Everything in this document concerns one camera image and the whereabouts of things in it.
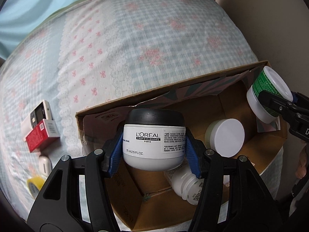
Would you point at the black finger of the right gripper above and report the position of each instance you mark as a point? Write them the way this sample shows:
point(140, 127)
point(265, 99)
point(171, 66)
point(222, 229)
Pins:
point(277, 104)

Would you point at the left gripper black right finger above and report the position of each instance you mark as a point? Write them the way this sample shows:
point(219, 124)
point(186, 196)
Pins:
point(234, 197)

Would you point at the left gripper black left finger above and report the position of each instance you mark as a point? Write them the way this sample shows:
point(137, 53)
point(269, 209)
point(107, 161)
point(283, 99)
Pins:
point(57, 206)

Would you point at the green jar white lid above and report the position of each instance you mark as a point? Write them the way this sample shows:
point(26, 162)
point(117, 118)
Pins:
point(267, 88)

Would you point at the white earbuds case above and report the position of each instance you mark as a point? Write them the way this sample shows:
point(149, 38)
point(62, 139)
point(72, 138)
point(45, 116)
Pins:
point(45, 166)

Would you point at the yellow tape roll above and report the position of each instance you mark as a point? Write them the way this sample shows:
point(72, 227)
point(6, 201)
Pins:
point(34, 185)

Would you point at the white pill bottle barcode lid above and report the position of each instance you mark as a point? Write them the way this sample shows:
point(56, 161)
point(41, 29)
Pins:
point(184, 183)

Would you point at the white round jar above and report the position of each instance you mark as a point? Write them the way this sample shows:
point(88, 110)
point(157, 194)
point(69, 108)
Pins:
point(225, 136)

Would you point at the red cardboard box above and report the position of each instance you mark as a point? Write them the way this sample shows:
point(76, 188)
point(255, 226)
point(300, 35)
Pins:
point(43, 135)

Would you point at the white black handheld device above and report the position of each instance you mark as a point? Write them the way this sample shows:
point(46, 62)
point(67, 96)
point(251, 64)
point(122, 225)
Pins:
point(42, 111)

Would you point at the white L'Oreal jar black lid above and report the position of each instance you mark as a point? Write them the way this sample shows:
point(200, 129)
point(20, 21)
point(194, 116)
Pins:
point(154, 139)

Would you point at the person's hand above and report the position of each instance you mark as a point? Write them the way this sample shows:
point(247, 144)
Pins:
point(302, 164)

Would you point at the brown cardboard box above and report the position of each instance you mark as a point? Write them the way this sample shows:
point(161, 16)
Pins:
point(143, 199)

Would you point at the checkered floral bed sheet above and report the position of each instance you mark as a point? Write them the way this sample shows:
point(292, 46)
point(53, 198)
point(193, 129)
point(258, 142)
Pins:
point(95, 51)

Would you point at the light blue hanging cloth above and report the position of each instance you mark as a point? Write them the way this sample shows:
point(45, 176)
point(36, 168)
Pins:
point(20, 17)

